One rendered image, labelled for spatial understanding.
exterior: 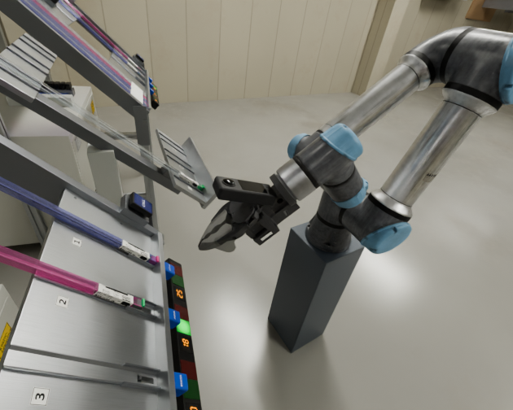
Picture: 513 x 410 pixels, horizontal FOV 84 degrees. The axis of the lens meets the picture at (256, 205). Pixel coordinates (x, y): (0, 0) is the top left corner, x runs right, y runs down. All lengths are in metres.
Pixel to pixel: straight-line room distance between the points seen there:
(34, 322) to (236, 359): 0.96
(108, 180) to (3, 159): 0.31
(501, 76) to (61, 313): 0.81
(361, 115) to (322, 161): 0.23
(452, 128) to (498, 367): 1.25
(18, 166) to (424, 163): 0.79
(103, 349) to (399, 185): 0.67
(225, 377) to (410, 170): 0.97
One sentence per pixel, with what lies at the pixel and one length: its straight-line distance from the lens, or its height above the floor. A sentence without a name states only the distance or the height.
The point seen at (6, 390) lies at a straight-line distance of 0.39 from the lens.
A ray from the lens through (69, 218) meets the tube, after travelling 0.53.
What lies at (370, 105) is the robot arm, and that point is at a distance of 0.74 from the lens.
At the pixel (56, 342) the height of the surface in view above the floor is 0.83.
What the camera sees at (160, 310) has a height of 0.73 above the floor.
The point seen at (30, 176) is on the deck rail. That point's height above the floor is 0.89.
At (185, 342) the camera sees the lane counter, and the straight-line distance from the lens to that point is 0.59.
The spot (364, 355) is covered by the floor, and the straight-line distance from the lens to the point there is 1.45.
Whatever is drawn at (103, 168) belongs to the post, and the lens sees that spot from 0.84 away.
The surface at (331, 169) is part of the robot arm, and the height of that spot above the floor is 0.94.
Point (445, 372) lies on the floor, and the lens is 1.60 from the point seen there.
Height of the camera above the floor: 1.17
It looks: 36 degrees down
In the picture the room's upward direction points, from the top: 9 degrees clockwise
